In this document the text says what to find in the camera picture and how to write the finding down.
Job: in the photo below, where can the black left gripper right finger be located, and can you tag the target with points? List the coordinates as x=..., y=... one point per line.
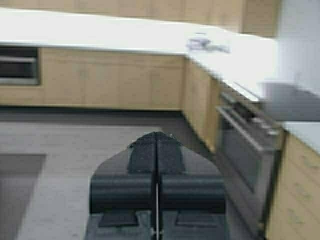
x=192, y=195

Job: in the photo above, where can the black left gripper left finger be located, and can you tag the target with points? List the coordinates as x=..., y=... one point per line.
x=122, y=194

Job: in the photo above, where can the stainless steel oven range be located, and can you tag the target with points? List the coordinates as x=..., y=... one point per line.
x=248, y=152

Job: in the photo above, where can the papers on far counter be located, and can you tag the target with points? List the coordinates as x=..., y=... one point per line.
x=201, y=42

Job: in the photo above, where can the built-in steel wall appliance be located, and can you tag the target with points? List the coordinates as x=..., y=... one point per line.
x=19, y=66

